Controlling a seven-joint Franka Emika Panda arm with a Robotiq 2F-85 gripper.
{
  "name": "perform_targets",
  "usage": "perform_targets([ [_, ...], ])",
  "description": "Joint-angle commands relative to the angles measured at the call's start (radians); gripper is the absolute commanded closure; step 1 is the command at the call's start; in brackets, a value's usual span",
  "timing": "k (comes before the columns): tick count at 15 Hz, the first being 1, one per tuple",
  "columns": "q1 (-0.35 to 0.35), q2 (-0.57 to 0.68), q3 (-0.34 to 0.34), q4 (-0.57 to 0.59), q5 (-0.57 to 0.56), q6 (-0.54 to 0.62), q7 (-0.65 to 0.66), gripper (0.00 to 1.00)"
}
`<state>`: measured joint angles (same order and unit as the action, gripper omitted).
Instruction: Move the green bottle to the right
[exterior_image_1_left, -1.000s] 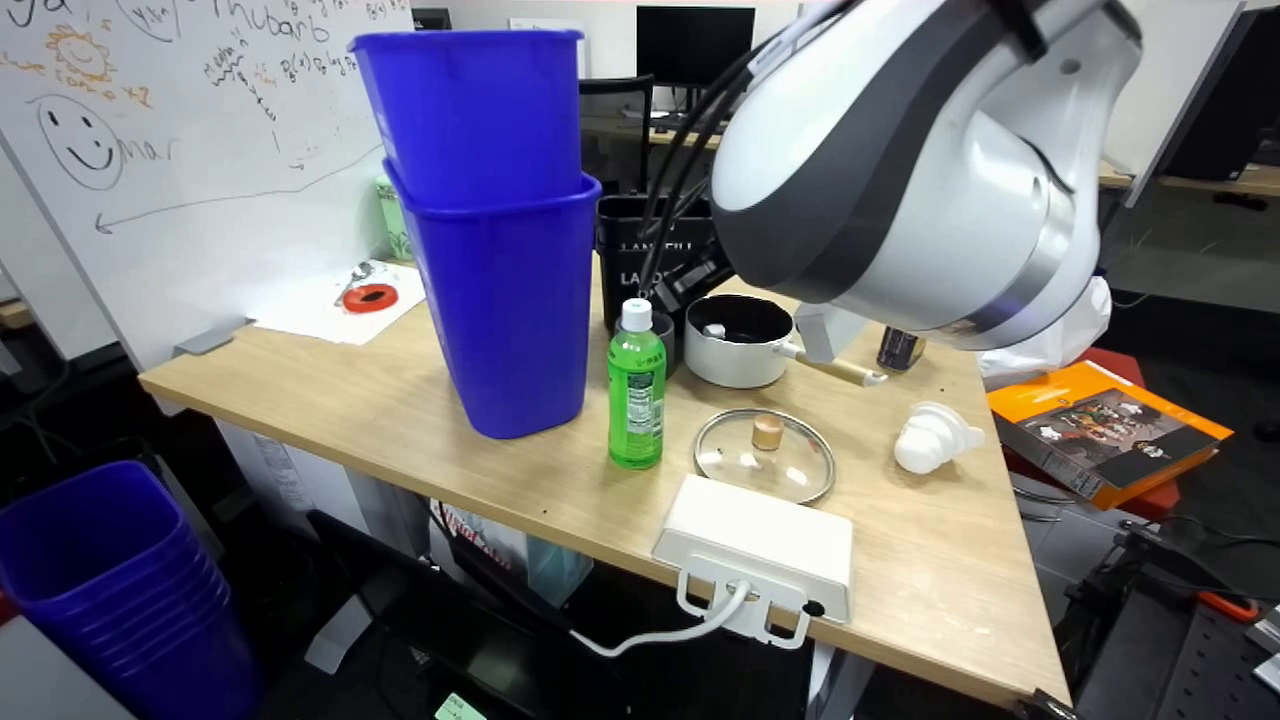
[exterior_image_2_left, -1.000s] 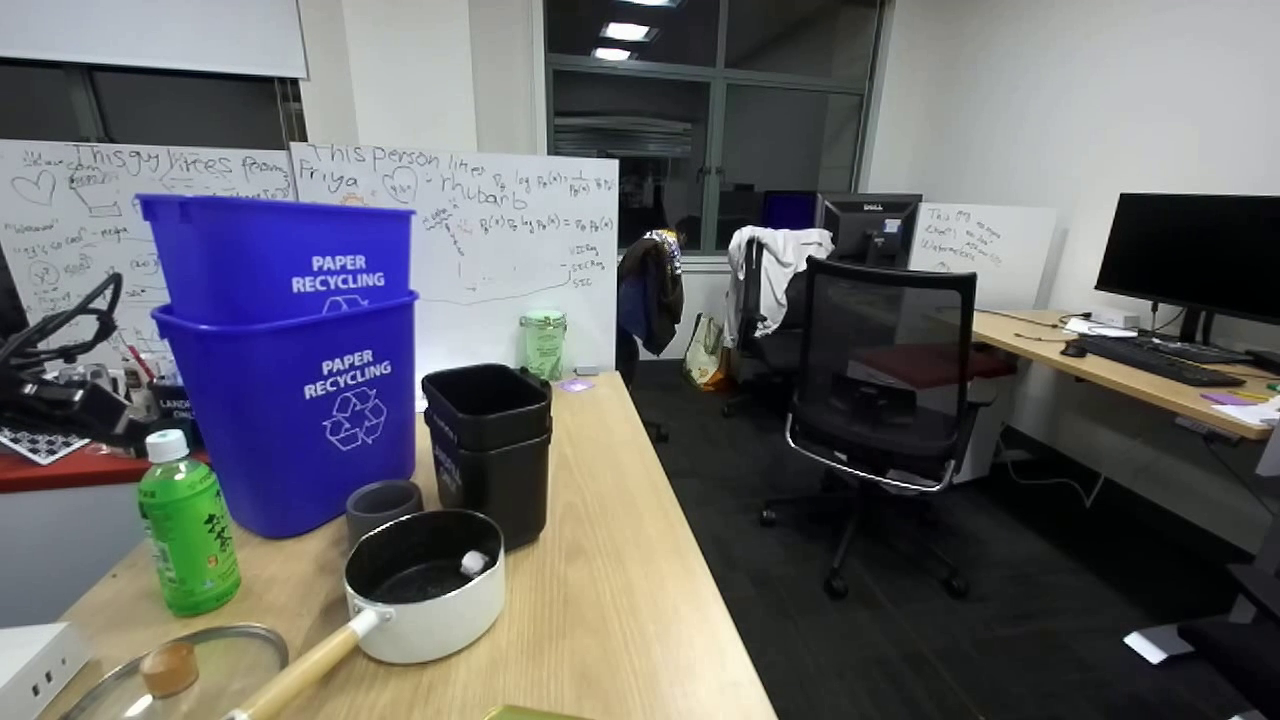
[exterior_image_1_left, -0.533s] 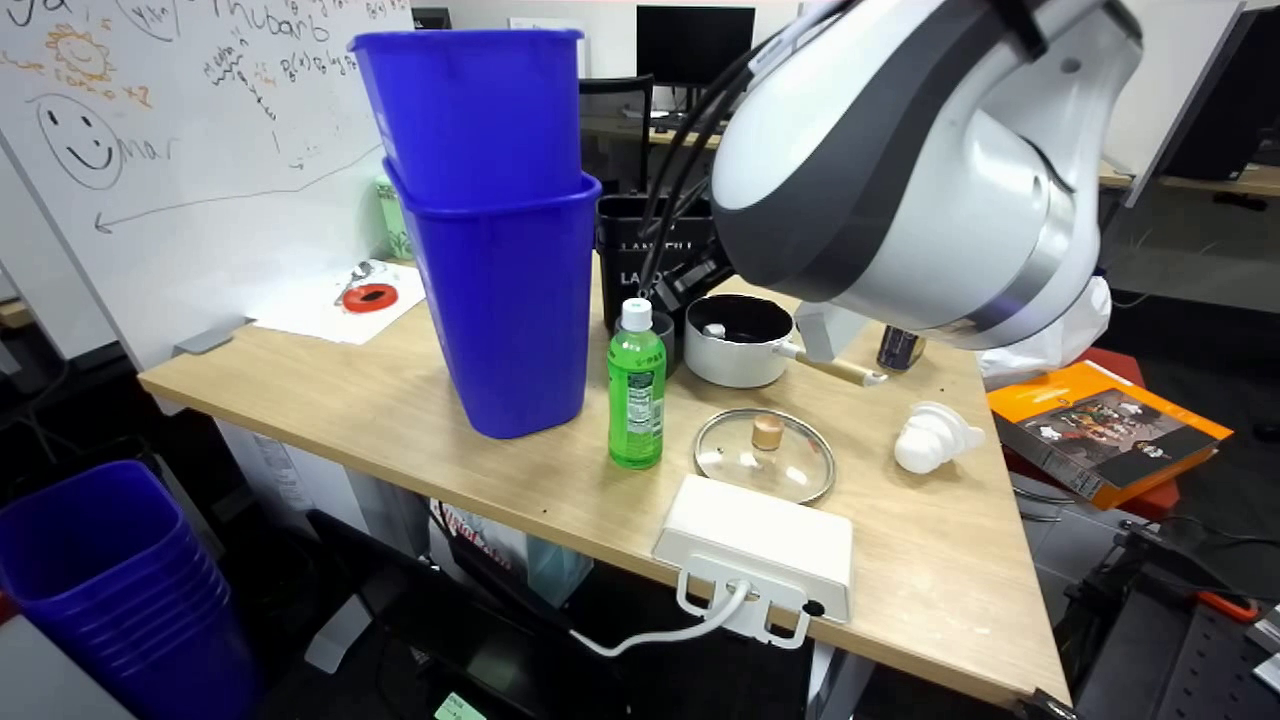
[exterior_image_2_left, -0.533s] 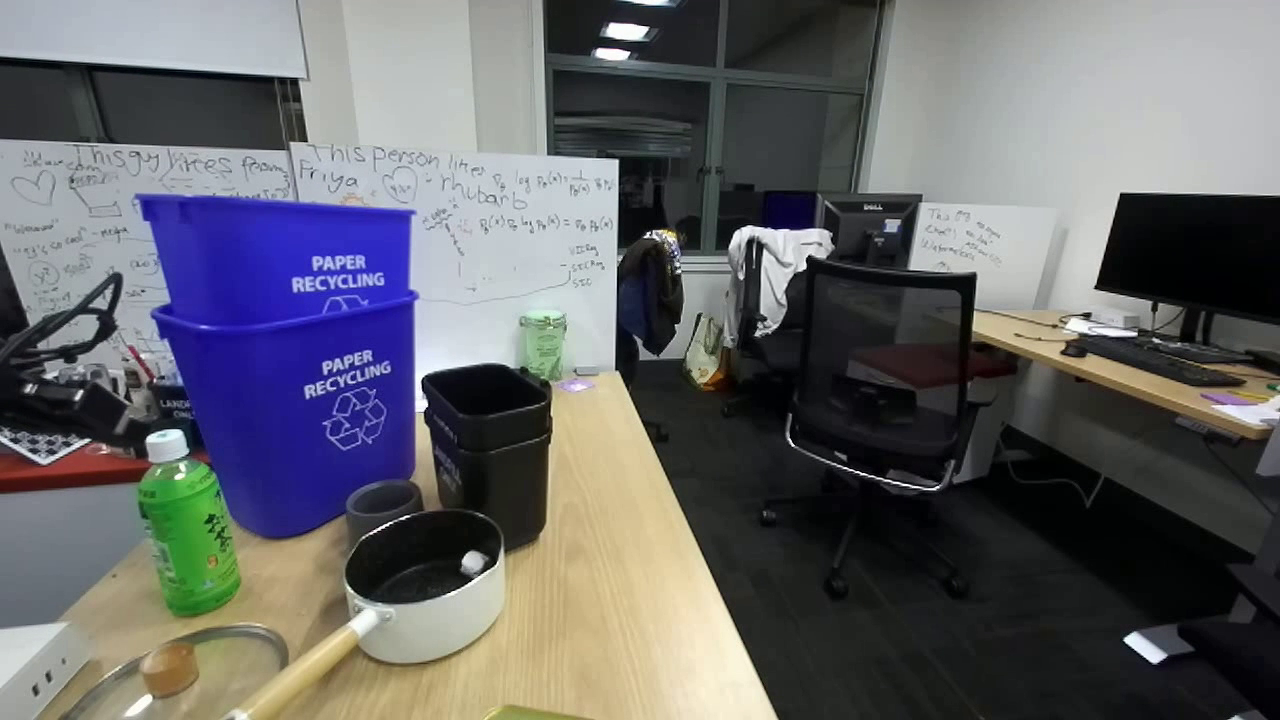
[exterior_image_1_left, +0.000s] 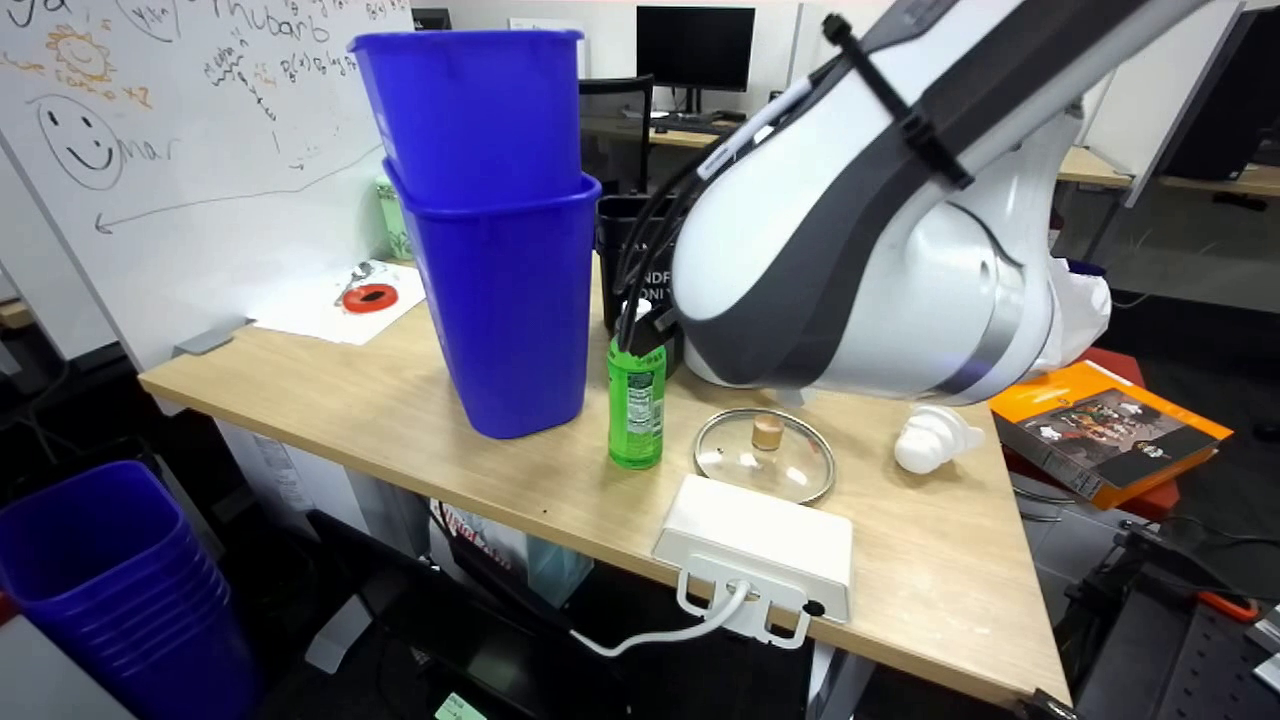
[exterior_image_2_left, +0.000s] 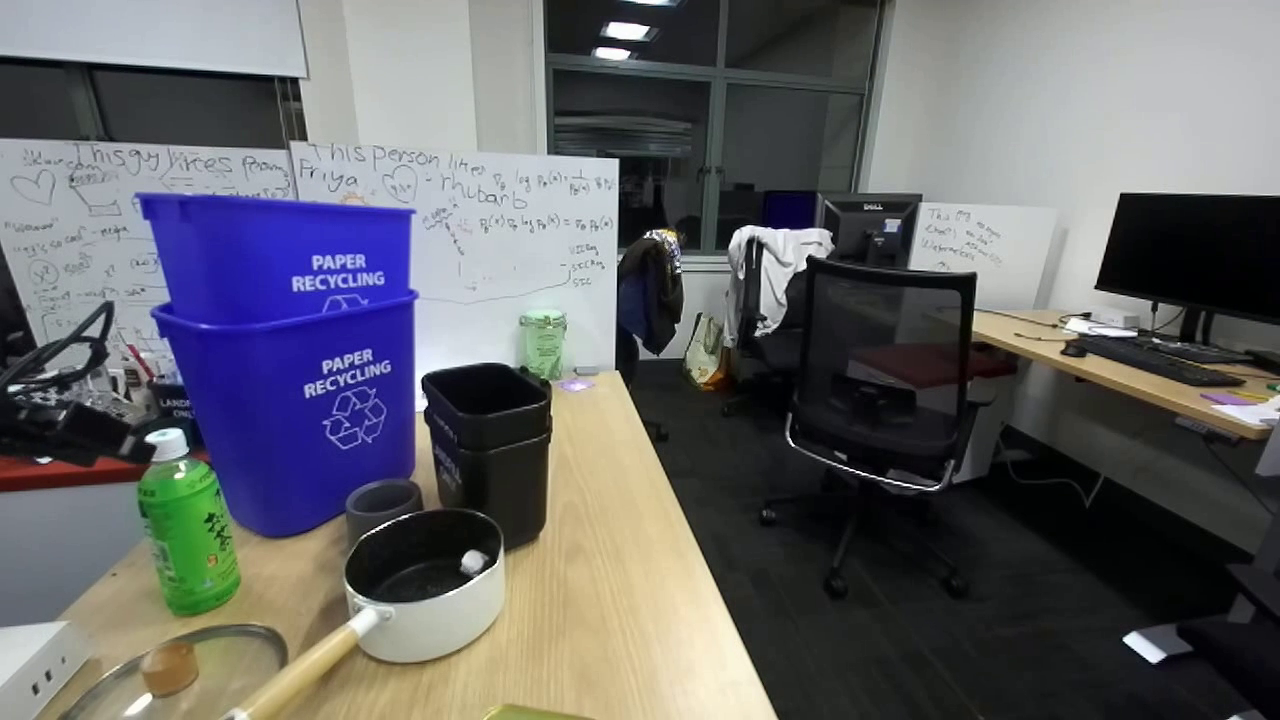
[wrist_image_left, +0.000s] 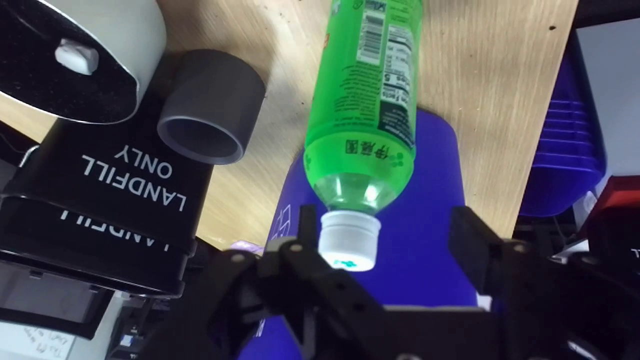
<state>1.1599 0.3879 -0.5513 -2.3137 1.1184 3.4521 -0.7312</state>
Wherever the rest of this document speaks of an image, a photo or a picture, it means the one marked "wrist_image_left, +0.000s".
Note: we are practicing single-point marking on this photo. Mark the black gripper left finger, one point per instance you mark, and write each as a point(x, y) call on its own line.
point(309, 226)

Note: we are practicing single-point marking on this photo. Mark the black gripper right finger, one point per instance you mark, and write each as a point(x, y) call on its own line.
point(476, 246)

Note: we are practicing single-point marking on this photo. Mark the green tea bottle white cap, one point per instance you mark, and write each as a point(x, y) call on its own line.
point(361, 132)

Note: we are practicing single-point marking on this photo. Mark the blue paper recycling bin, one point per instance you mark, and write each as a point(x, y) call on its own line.
point(432, 233)

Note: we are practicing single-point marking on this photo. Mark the grey pipe coupler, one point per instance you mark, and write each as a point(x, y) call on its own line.
point(212, 92)

